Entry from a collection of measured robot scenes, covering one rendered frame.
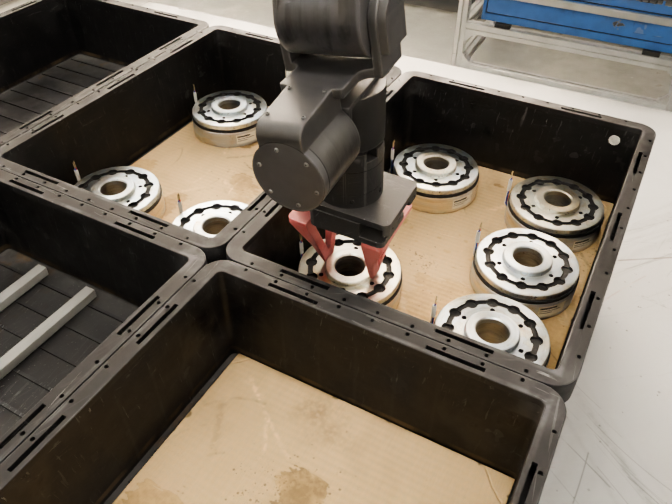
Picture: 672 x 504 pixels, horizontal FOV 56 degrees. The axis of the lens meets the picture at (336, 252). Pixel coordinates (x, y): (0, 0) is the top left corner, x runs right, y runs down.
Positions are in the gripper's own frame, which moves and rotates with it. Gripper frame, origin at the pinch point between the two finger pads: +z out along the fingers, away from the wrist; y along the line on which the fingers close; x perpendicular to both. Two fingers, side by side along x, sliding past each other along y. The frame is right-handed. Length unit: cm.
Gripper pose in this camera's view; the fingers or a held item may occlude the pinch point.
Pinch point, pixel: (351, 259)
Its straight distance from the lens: 61.7
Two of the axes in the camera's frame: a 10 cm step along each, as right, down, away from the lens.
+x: 4.6, -6.4, 6.1
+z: 0.3, 7.0, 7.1
